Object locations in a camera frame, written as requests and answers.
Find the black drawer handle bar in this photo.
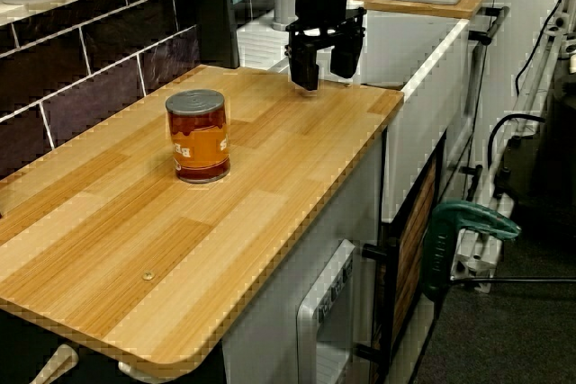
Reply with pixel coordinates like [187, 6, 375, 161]
[355, 237, 401, 361]

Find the white toy sink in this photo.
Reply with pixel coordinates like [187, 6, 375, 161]
[237, 0, 473, 224]

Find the green clamp handle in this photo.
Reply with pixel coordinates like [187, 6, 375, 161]
[419, 201, 524, 302]

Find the thick black looped cable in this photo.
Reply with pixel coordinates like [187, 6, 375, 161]
[487, 113, 546, 190]

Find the black towel bar handle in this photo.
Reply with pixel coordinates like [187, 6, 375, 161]
[467, 5, 512, 47]

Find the grey toy dishwasher door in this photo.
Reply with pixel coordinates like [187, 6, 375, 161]
[295, 239, 357, 384]

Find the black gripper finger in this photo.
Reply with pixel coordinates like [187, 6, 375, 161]
[286, 40, 322, 93]
[330, 32, 364, 79]

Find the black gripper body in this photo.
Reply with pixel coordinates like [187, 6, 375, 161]
[285, 0, 366, 51]

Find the aluminium frame rail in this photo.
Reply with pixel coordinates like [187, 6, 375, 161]
[450, 5, 572, 294]

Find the orange baked beans can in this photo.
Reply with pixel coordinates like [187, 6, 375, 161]
[165, 89, 232, 184]

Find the black hanging cable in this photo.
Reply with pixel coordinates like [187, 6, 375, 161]
[514, 0, 576, 98]

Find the wooden slatted drawer front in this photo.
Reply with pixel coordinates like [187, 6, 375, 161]
[390, 157, 438, 350]

